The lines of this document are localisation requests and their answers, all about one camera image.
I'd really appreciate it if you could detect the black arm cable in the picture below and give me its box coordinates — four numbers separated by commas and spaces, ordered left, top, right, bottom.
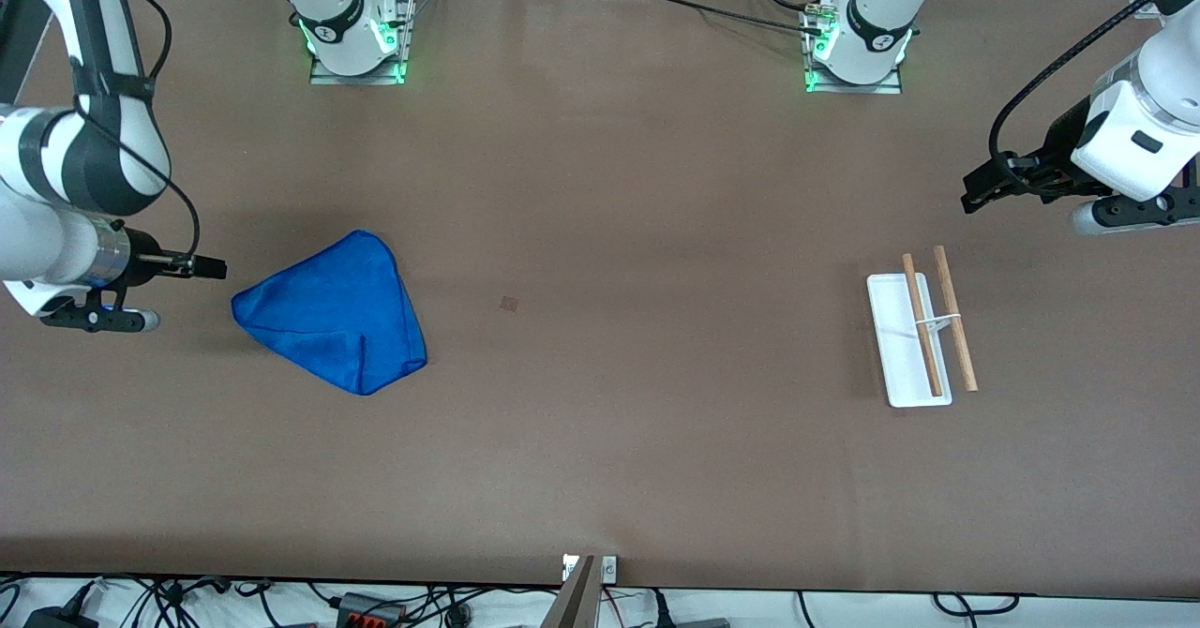
70, 0, 203, 263
989, 0, 1200, 184

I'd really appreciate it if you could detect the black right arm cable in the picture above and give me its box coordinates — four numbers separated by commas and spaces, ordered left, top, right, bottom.
70, 0, 203, 263

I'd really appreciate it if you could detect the black power adapter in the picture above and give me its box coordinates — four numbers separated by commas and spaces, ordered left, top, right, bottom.
23, 605, 99, 628

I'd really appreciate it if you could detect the long black table cable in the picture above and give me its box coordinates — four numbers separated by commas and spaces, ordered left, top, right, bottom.
607, 0, 831, 37

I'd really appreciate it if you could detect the red and black connector box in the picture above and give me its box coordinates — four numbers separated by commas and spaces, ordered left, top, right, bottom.
336, 592, 406, 628

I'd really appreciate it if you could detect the blue towel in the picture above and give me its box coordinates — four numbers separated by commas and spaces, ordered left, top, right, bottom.
232, 230, 428, 396

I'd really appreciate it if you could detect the grey camera post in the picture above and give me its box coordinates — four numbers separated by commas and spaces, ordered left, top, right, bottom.
542, 556, 601, 628

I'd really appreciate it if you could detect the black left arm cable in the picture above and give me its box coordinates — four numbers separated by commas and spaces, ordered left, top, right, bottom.
989, 0, 1200, 184

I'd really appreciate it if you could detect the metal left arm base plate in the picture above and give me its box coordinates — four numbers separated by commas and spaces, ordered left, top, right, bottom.
803, 0, 903, 95

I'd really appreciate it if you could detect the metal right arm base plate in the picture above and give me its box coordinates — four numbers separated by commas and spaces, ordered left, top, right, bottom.
309, 0, 413, 85

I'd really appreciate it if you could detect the small metal bracket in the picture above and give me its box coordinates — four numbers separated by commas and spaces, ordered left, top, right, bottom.
562, 555, 618, 582

